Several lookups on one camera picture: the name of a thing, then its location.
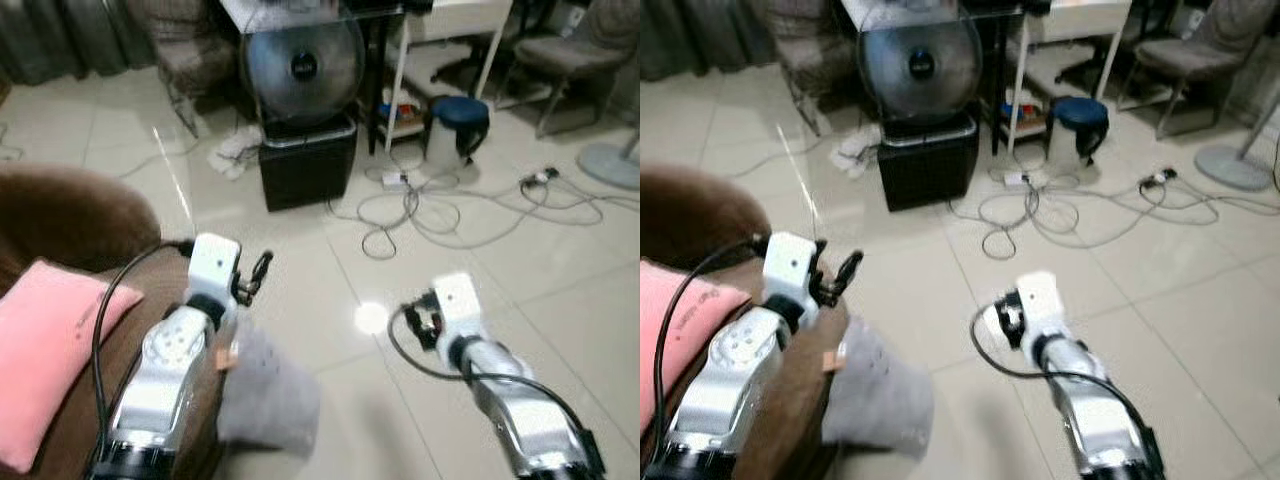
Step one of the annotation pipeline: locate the white bin with blue lid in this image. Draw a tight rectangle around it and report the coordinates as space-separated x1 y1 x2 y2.
1047 96 1111 169
424 96 492 170

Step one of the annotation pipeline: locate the white desk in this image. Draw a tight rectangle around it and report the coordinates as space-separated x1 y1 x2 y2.
384 0 517 153
1000 0 1137 153

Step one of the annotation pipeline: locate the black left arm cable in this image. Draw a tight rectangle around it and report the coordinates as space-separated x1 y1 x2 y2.
652 238 771 471
90 240 197 471

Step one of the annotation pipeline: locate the brown fabric sofa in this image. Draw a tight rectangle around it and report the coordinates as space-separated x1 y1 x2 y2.
0 165 239 480
640 165 851 480

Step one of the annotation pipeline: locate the black storage box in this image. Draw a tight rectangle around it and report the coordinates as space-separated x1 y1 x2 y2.
877 113 981 214
257 113 360 214

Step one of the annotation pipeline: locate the grey floor cable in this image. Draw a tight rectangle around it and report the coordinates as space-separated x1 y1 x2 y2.
328 168 641 262
947 168 1280 262

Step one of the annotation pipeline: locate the white crumpled cloth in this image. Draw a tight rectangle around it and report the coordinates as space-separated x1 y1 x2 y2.
827 125 884 181
207 126 264 181

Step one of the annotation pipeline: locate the grey pillow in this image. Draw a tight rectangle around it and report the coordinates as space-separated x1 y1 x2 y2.
214 318 324 460
822 318 937 460

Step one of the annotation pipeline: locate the round dark floor fan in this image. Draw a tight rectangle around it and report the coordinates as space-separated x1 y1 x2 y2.
860 15 986 129
242 15 367 129

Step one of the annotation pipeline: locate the pink square pillow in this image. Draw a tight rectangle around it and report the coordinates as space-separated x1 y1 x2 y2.
0 258 145 474
640 258 753 433

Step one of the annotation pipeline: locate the grey curtain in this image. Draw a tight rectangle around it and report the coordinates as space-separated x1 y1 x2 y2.
640 0 773 83
0 0 153 87

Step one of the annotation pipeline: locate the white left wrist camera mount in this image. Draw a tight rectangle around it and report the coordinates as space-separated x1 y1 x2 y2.
187 233 242 303
762 232 822 306

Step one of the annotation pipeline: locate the round grey stand base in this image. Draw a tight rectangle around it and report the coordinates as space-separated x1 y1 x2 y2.
1194 143 1277 192
577 140 641 192

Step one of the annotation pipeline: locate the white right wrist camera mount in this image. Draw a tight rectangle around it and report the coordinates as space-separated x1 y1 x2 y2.
432 272 489 341
1014 270 1068 341

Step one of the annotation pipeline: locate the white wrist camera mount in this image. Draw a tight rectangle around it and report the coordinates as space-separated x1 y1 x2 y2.
762 232 822 306
432 272 489 341
187 233 242 303
1014 270 1068 341

